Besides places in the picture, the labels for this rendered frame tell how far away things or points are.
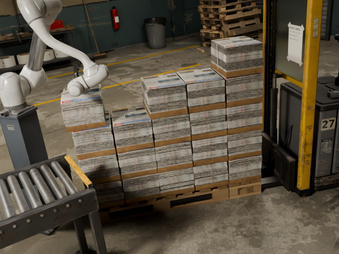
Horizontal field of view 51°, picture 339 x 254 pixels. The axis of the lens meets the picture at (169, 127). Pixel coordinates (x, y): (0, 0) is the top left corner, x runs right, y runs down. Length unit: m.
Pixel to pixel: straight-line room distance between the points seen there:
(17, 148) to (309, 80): 2.17
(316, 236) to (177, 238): 0.99
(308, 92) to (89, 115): 1.59
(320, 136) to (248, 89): 0.69
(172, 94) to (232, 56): 0.51
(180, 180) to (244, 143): 0.59
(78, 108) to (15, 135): 0.52
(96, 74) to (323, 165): 1.94
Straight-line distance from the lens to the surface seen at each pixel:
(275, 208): 3.07
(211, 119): 2.76
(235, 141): 2.90
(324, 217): 3.04
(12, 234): 1.94
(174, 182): 2.91
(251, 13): 9.17
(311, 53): 2.71
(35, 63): 2.76
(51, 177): 2.18
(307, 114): 2.85
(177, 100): 2.64
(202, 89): 2.66
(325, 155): 3.14
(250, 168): 3.07
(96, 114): 2.61
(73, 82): 2.34
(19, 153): 2.86
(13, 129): 2.78
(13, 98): 2.71
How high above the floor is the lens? 1.81
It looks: 23 degrees down
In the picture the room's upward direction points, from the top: 6 degrees counter-clockwise
